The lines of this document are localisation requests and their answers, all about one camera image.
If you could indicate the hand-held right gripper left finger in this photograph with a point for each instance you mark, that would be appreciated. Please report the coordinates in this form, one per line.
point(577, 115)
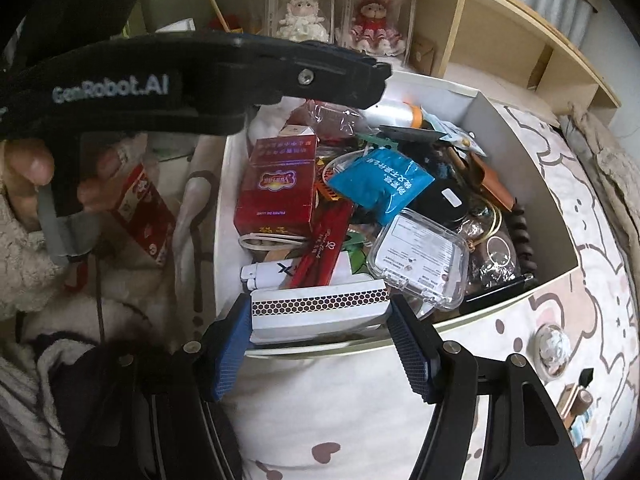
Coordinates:
point(232, 355)

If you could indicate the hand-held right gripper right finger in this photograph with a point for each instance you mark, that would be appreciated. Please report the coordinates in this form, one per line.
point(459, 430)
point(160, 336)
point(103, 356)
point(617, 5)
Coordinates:
point(410, 355)

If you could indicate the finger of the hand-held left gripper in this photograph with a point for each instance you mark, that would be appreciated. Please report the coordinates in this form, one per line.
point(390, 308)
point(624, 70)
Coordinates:
point(300, 49)
point(340, 82)

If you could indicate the white matchbox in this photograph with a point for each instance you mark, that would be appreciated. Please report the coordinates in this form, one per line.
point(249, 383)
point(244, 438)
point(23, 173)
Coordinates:
point(320, 320)

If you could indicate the white ball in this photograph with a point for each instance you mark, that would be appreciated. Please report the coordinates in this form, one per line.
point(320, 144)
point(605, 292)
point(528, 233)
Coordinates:
point(552, 347)

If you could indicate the white cardboard box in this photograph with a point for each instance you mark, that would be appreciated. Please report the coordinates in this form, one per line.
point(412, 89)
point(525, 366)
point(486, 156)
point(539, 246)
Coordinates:
point(525, 185)

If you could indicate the person's left forearm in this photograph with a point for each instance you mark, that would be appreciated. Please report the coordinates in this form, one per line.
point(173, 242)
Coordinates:
point(25, 270)

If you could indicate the person's left hand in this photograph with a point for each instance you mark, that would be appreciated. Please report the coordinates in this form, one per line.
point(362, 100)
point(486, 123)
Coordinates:
point(25, 170)

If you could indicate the white rabbit doll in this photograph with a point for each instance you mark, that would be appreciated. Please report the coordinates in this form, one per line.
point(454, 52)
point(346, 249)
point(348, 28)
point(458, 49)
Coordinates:
point(302, 15)

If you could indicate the white doll in case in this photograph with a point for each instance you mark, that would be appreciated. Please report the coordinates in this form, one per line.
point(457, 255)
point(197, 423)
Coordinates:
point(275, 0)

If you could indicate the white bottle orange cap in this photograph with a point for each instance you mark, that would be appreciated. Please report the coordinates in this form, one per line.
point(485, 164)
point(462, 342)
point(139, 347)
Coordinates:
point(395, 112)

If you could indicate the red dressed bear doll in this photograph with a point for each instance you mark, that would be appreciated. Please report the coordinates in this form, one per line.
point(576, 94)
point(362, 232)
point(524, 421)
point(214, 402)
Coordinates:
point(372, 25)

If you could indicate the yellow box with stick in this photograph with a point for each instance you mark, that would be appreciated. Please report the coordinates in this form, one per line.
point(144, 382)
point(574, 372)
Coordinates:
point(225, 22)

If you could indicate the small brown paper box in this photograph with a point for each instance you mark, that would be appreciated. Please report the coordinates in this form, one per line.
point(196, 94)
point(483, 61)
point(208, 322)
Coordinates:
point(424, 55)

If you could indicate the white rectangular holder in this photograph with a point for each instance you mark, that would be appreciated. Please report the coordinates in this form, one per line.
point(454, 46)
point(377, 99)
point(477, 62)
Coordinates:
point(175, 26)

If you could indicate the clear plastic clamshell box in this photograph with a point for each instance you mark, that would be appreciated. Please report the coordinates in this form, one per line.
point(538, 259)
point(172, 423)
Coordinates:
point(420, 260)

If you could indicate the bear print bedsheet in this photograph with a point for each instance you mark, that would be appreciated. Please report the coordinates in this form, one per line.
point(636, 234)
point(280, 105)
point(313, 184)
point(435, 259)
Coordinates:
point(325, 410)

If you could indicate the red doll in case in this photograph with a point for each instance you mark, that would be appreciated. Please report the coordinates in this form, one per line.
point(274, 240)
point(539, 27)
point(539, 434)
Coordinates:
point(410, 5)

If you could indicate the blue foil packet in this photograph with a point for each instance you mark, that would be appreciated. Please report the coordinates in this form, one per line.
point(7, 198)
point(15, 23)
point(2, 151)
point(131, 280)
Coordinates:
point(385, 180)

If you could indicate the black flat case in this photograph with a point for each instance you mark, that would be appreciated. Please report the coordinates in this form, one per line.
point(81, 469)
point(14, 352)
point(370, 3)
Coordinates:
point(500, 290)

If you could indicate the red cigarette box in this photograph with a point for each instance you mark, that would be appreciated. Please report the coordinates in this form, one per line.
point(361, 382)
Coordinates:
point(275, 180)

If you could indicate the clear accessory card packet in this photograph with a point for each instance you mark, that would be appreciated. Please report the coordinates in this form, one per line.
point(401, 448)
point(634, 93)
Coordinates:
point(457, 135)

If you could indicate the red white carton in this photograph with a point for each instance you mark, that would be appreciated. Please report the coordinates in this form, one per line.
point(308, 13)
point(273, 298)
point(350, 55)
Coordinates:
point(145, 215)

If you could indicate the red paper sleeve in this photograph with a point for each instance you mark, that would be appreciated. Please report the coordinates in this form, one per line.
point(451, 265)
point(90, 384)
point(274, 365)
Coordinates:
point(325, 240)

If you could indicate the black round case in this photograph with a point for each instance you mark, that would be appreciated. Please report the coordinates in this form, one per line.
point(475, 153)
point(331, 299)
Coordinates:
point(442, 202)

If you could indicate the gold bangle rings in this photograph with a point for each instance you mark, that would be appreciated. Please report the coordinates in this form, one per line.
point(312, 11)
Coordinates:
point(495, 220)

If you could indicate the light wooden block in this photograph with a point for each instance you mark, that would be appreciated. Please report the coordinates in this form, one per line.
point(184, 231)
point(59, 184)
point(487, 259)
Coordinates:
point(565, 405)

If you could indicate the wooden shelf unit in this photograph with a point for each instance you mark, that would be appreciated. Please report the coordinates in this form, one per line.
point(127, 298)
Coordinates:
point(500, 25)

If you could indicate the small black clip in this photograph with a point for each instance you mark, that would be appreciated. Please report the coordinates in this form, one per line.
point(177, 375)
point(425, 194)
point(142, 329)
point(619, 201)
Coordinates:
point(586, 376)

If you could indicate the small brown block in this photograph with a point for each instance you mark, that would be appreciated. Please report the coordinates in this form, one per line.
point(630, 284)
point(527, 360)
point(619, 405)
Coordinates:
point(582, 402)

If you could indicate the brown leather pouch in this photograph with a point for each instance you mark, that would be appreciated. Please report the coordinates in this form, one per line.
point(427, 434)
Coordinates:
point(492, 180)

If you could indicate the blue white striped packet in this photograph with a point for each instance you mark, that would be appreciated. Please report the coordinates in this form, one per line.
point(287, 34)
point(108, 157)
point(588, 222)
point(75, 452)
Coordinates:
point(580, 435)

